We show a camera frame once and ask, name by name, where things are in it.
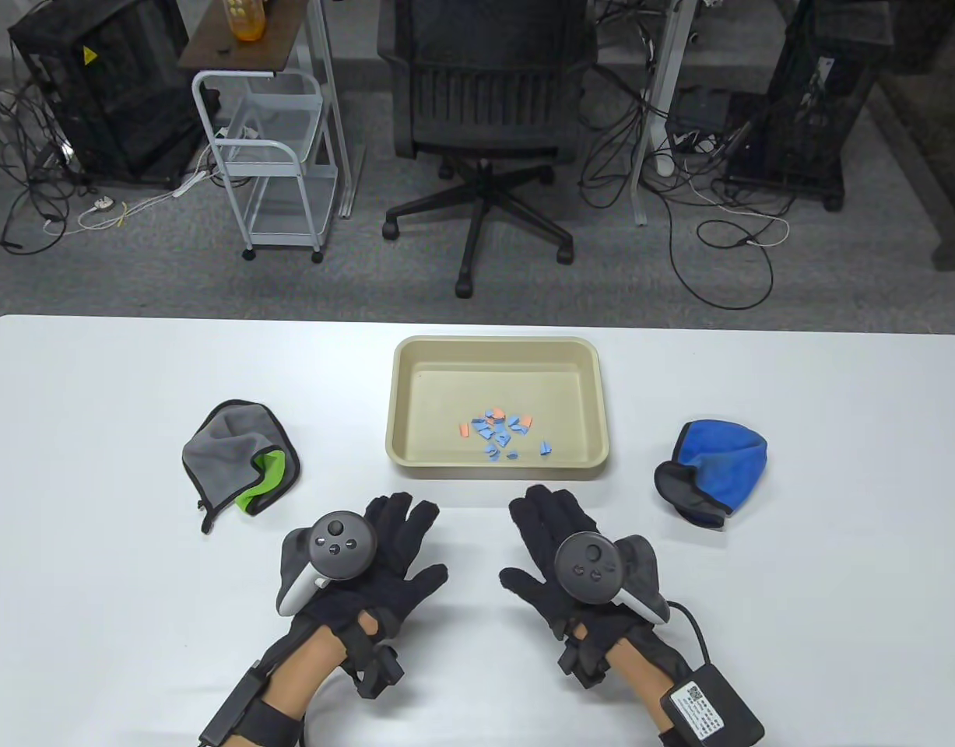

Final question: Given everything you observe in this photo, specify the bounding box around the person's right hand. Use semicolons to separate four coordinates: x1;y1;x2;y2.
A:
499;485;692;689

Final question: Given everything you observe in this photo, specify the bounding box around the person's left hand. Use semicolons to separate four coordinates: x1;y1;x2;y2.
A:
290;493;449;699

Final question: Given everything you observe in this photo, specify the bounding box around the blue and grey hand towel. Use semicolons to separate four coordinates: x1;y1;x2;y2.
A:
654;420;768;530

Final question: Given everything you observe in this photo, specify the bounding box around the green and grey hand towel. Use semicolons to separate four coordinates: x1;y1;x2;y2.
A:
181;400;301;535

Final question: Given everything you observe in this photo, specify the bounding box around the person's right forearm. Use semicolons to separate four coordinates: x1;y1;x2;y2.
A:
606;642;680;747

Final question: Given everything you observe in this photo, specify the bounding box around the person's left forearm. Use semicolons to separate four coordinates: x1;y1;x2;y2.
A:
259;626;349;747

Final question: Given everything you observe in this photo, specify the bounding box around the grey handheld controller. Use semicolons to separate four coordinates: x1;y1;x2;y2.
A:
277;510;378;617
553;531;671;626

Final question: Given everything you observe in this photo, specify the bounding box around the cream plastic tray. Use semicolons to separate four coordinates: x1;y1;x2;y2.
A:
384;336;610;481

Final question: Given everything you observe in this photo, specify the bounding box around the white desk leg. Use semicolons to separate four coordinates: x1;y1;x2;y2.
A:
629;0;700;226
306;0;357;220

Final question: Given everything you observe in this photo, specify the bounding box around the black office chair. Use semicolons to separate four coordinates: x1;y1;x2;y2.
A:
376;0;599;299

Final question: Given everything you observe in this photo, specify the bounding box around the black power box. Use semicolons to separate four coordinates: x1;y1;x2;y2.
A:
672;86;731;133

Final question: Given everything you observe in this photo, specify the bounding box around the white rolling cart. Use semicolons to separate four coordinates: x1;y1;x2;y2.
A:
191;68;339;264

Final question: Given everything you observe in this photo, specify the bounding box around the black computer tower yellow label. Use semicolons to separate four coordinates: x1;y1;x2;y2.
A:
8;0;205;186

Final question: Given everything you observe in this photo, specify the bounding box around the wooden side table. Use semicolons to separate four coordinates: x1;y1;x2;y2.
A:
179;0;311;77

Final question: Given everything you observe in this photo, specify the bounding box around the orange bottle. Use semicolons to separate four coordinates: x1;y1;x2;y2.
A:
226;0;266;41

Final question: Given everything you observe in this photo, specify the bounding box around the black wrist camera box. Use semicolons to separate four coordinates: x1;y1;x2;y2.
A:
658;663;764;747
198;661;303;747

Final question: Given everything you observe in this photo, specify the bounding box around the black floor cable loop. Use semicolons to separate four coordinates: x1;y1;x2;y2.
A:
668;187;775;310

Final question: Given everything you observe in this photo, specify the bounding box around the white floor cable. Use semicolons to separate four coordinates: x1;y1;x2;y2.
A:
45;148;213;234
679;175;791;250

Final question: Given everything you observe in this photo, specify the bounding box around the tangle of black floor cables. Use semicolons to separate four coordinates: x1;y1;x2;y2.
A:
0;74;85;254

